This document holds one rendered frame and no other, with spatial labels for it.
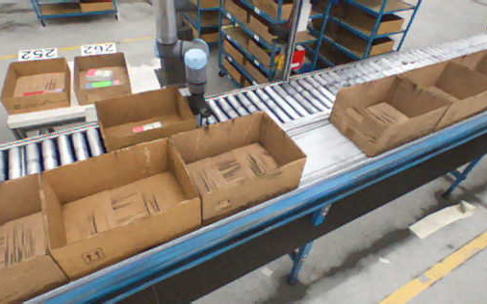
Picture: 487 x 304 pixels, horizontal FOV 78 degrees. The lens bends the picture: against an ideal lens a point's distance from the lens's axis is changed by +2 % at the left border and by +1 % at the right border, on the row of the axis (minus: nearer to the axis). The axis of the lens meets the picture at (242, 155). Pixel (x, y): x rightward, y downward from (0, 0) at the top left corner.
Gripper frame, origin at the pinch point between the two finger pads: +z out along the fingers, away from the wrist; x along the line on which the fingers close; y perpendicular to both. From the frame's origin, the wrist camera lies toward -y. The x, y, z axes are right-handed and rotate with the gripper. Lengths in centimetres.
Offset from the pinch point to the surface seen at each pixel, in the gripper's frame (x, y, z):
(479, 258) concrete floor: -149, -105, 80
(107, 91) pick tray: 35, 45, -1
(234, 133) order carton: -2.8, -29.3, -17.4
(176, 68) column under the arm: -5.2, 48.0, -5.7
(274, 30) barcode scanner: -59, 31, -27
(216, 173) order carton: 9.6, -39.0, -9.0
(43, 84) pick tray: 65, 76, 4
